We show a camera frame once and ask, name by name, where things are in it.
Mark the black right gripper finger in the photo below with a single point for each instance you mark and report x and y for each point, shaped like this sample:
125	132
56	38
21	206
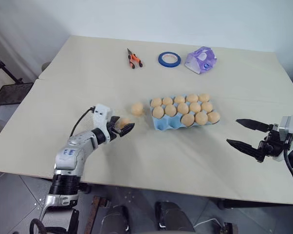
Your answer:
243	147
252	124

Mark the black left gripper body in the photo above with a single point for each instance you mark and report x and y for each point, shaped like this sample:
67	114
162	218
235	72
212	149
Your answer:
113	131

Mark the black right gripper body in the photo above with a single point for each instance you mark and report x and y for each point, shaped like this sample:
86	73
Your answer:
270	146

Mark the tan egg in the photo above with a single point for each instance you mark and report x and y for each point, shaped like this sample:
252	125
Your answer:
167	100
182	108
137	108
206	106
157	102
179	99
213	117
201	118
195	107
192	98
124	122
170	110
204	97
188	120
158	112

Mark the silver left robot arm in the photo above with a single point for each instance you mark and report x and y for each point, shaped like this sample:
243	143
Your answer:
68	153

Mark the blue egg carton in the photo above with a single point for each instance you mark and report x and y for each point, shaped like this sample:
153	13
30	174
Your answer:
164	123

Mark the black table leg caster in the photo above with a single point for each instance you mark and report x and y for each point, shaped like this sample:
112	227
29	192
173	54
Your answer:
225	204

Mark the blue tape roll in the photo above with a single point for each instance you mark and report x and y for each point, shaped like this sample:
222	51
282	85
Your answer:
161	62

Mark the purple tissue pack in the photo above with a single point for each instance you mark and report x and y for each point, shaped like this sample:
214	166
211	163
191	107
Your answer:
197	62

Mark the dark rounded shape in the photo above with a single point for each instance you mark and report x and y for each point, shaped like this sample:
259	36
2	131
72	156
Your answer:
173	218
117	219

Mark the black stand with mesh tray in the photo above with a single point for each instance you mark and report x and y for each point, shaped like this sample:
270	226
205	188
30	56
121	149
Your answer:
11	91

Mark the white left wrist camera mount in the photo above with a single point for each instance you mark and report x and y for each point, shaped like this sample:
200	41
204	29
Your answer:
101	114

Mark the rusty metal bracket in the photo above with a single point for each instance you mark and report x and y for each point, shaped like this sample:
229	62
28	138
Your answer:
94	214

